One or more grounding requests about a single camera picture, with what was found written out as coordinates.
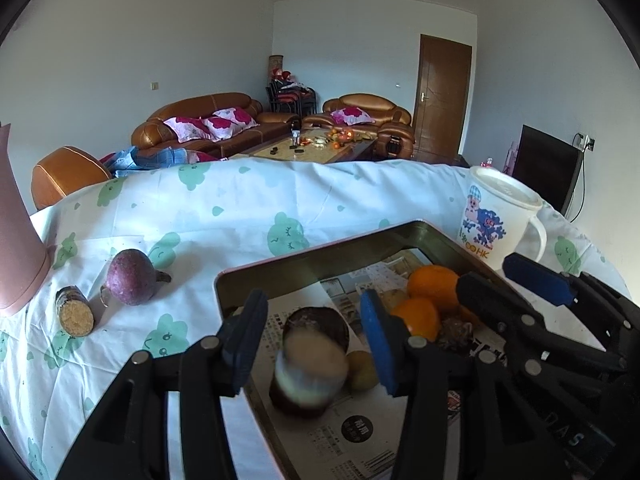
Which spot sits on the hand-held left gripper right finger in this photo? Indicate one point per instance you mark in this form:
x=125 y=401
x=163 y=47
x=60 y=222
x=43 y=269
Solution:
x=377 y=347

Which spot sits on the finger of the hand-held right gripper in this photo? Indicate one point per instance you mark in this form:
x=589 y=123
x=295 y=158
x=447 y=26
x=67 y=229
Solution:
x=537 y=276
x=480 y=290

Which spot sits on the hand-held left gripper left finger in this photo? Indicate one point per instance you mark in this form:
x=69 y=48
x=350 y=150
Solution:
x=247 y=347

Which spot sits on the brown round fruit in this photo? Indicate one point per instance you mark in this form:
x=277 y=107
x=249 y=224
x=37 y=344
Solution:
x=362 y=371

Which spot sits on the dark layered cake piece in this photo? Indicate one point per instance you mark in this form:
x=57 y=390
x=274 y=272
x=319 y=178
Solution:
x=307 y=375

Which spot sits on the metal tray with pink rim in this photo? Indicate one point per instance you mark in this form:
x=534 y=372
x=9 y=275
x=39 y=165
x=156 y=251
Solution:
x=300 y=265

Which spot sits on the dark brown rough fruit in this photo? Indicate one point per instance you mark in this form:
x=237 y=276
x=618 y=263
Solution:
x=452 y=334

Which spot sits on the white printed mug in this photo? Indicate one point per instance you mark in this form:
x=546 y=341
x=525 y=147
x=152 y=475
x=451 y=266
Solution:
x=500 y=240

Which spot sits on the printed paper sheet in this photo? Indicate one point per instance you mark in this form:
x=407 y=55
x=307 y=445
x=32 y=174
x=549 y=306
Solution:
x=360 y=440

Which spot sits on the white mug lid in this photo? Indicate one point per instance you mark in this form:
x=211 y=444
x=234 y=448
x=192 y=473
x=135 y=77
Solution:
x=505 y=187

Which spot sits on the black television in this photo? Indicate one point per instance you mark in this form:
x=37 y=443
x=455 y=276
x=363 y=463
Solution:
x=545 y=165

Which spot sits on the purple passion fruit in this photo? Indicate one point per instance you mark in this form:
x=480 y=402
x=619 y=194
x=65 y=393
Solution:
x=130 y=277

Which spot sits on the sugarcane piece with tan end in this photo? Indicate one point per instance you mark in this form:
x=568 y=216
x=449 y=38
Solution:
x=75 y=317

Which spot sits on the pink floral blanket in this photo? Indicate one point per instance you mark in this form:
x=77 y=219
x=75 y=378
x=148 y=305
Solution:
x=202 y=156

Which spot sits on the brown wooden door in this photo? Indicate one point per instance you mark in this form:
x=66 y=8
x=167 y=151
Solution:
x=442 y=95

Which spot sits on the wooden coffee table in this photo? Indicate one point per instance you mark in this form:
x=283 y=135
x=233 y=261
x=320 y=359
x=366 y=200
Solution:
x=310 y=155

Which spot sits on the pile of small oranges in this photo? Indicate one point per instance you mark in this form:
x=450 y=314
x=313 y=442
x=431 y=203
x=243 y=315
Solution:
x=340 y=136

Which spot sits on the blue plaid cloth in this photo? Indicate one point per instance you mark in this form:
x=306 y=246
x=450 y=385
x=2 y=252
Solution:
x=145 y=159

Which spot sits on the clear plastic bottle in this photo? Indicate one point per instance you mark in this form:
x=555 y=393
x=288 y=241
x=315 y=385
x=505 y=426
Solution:
x=296 y=138

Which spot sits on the pink floral pillow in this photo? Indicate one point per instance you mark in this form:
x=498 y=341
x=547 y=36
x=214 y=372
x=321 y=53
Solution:
x=185 y=128
x=351 y=115
x=230 y=121

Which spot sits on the brown leather armchair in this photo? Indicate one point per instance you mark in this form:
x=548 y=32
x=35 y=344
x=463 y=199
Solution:
x=365 y=101

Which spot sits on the long brown leather sofa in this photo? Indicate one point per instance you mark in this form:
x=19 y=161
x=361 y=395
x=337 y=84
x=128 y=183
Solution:
x=210 y=105

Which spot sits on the pink jug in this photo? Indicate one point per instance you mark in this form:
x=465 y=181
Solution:
x=17 y=240

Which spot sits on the stack of black chairs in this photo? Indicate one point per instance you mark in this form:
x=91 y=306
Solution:
x=290 y=95

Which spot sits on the wall socket with plug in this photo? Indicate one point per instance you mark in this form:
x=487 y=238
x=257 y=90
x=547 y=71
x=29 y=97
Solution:
x=586 y=141

